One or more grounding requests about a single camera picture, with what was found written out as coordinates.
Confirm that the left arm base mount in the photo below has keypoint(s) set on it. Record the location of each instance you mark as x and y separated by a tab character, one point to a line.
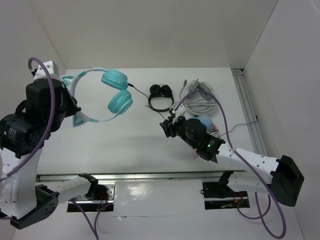
100	196

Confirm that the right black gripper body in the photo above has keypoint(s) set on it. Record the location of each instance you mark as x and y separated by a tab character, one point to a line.
176	128

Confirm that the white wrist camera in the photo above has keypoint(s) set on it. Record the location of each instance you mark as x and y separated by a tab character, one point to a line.
50	66
177	110

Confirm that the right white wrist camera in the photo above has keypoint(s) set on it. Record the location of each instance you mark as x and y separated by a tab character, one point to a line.
177	110

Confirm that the pink blue cat-ear headphones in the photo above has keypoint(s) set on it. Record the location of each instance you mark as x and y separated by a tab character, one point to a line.
207	122

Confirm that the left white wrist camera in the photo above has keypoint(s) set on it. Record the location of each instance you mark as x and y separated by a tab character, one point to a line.
50	66

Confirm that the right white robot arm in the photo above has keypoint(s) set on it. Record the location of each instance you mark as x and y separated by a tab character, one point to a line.
277	176

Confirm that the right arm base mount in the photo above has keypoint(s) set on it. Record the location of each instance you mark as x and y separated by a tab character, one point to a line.
218	197

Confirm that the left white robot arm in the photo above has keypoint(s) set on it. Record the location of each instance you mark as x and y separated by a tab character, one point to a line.
22	137

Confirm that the aluminium rail at right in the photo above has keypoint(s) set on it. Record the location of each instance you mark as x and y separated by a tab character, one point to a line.
249	113

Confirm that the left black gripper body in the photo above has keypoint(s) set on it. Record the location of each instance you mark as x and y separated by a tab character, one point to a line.
68	108

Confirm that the aluminium rail at front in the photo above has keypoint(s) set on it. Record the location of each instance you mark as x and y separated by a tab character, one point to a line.
154	176

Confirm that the aluminium rail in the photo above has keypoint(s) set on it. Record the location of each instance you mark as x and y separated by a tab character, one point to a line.
249	113
154	176

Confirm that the small black headphones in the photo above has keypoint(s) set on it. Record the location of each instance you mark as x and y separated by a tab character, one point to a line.
160	92

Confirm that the white grey headset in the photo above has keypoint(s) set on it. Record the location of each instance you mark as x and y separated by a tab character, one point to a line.
199	103

